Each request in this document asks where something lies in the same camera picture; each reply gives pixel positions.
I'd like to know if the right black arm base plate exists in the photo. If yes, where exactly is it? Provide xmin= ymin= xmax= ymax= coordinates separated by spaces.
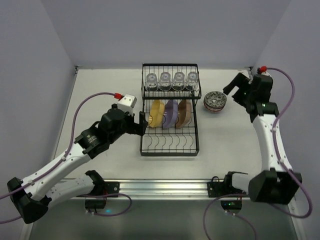
xmin=206 ymin=171 xmax=247 ymax=198

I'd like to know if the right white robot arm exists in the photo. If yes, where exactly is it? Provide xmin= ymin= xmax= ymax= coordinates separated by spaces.
xmin=223 ymin=73 xmax=302 ymax=205

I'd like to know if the black white leaf bowl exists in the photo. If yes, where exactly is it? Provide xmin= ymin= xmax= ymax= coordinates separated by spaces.
xmin=203 ymin=91 xmax=227 ymax=109

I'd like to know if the aluminium mounting rail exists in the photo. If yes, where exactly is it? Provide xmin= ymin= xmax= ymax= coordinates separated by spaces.
xmin=69 ymin=178 xmax=253 ymax=201

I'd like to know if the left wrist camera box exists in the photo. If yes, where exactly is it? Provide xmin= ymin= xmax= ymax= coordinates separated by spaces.
xmin=117 ymin=94 xmax=137 ymax=117

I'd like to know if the black wire dish rack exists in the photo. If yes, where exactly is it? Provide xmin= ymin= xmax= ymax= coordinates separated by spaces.
xmin=140 ymin=63 xmax=202 ymax=157

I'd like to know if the blue patterned bowl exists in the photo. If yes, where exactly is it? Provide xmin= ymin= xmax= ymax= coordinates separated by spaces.
xmin=203 ymin=103 xmax=224 ymax=113

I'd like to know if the yellow square panda plate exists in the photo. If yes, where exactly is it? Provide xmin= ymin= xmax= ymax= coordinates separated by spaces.
xmin=148 ymin=99 xmax=165 ymax=128

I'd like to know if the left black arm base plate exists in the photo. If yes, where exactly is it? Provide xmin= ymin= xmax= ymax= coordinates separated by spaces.
xmin=85 ymin=170 xmax=120 ymax=196

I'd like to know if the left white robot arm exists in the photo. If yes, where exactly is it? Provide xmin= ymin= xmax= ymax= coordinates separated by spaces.
xmin=7 ymin=103 xmax=148 ymax=224

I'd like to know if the purple square plate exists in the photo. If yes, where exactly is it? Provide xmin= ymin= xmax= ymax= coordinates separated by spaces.
xmin=162 ymin=99 xmax=178 ymax=129

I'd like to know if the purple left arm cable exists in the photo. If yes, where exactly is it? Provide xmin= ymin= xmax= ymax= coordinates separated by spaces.
xmin=0 ymin=91 xmax=123 ymax=225

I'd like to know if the brown square plate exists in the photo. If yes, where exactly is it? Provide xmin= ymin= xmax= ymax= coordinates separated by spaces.
xmin=175 ymin=99 xmax=192 ymax=129

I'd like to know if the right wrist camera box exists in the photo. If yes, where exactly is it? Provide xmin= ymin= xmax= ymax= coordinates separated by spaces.
xmin=256 ymin=66 xmax=272 ymax=77

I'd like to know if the clear drinking glass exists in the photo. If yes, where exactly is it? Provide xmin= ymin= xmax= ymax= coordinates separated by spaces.
xmin=158 ymin=72 xmax=172 ymax=91
xmin=145 ymin=73 xmax=159 ymax=92
xmin=172 ymin=71 xmax=185 ymax=91
xmin=185 ymin=71 xmax=199 ymax=91

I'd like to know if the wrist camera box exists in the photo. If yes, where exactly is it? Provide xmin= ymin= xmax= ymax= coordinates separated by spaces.
xmin=117 ymin=94 xmax=137 ymax=117
xmin=256 ymin=66 xmax=272 ymax=77

